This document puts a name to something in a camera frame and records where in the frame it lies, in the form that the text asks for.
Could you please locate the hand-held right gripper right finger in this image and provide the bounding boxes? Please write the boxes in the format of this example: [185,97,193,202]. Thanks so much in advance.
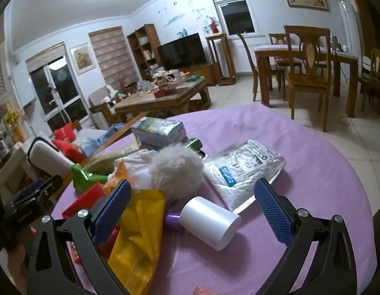
[254,177,358,295]

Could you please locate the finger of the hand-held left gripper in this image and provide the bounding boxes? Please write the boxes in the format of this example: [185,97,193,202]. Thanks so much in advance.
[9,177,63,212]

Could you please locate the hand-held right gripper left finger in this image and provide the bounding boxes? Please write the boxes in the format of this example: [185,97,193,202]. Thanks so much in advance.
[27,179,132,295]

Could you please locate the red packet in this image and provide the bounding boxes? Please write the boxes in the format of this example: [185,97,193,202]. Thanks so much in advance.
[61,182,120,264]

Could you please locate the orange wrapper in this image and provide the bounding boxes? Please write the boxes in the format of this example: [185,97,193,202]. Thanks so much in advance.
[103,161,138,195]

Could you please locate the green shiny wrapper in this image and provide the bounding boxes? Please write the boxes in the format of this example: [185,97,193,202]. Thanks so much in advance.
[71,163,109,192]

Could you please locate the yellow snack bag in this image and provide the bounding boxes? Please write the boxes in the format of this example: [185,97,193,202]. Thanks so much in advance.
[107,189,169,295]

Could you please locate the olive green bag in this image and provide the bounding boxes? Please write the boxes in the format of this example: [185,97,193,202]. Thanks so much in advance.
[82,143,141,176]

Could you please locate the white printed plastic pouch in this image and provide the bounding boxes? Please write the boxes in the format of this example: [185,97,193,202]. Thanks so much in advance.
[203,139,286,212]

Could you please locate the white plastic bag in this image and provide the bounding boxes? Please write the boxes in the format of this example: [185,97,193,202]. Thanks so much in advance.
[115,148,161,176]

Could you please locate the purple plastic handle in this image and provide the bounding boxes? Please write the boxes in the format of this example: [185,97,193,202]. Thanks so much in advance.
[165,211,182,228]

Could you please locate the white paper roll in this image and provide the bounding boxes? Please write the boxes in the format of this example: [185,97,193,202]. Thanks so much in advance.
[180,196,242,251]

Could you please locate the white fluffy ball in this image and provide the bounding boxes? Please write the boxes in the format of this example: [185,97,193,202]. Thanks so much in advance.
[147,144,206,203]

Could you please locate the teal and white carton box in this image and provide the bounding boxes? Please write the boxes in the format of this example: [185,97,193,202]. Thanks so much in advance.
[131,117,187,148]

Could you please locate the person's left hand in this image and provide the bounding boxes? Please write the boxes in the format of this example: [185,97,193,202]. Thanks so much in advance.
[6,241,28,283]

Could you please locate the person's right hand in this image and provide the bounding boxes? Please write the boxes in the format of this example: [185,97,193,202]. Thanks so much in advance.
[193,286,221,295]

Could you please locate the wooden sofa with white cushions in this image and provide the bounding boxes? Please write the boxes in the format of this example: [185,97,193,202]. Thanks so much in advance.
[0,112,147,191]

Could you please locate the red cushion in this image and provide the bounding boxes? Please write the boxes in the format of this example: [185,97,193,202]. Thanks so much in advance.
[53,123,76,143]
[52,140,88,164]

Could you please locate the blue cloth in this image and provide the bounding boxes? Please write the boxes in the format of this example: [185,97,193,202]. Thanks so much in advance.
[81,124,126,156]

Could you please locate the yellow flowers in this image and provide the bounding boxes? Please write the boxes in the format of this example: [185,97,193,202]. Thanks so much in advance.
[4,103,21,130]

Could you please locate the glass balcony door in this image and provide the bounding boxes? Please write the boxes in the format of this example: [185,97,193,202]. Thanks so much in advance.
[26,41,90,133]

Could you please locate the wooden armchair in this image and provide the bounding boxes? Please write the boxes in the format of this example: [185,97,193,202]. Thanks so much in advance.
[88,86,123,130]

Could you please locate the white plush toy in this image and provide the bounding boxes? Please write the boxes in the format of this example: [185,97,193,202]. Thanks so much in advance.
[105,84,123,103]

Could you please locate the wooden coffee table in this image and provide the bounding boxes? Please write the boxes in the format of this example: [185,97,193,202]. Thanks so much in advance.
[115,77,212,123]

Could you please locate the wooden dining chair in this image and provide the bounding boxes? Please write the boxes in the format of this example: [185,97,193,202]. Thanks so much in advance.
[360,47,380,114]
[237,33,286,102]
[268,33,303,68]
[285,25,332,133]

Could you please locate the framed sunflower picture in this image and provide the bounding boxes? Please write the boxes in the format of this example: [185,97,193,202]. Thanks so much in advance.
[70,42,97,76]

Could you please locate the wooden ornament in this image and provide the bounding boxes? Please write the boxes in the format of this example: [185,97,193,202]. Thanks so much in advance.
[151,71,176,88]

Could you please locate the striped roman blind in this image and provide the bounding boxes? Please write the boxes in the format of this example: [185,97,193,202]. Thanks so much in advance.
[88,26,138,89]

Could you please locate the wooden television cabinet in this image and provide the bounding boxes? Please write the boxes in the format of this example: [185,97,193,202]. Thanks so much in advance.
[178,63,217,87]

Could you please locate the wooden dining table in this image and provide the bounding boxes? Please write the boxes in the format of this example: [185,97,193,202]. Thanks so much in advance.
[254,44,359,118]

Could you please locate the wooden bookshelf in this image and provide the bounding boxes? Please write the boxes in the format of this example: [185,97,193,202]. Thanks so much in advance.
[127,24,162,80]

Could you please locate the black television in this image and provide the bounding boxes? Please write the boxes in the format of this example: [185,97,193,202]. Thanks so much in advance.
[157,33,207,71]

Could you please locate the tall wooden plant stand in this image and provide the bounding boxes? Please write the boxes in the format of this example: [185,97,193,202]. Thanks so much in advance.
[205,33,236,86]

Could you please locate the white standing air conditioner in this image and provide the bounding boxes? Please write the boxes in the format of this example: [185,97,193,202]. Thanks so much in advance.
[338,1,363,68]

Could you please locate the white framed window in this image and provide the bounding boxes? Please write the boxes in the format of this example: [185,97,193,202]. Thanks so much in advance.
[208,0,260,36]

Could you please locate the white wall radiator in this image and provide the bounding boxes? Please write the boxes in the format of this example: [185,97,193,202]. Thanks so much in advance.
[216,41,272,73]

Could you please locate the blue wall decals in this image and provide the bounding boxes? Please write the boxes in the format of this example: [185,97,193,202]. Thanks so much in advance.
[158,0,209,37]

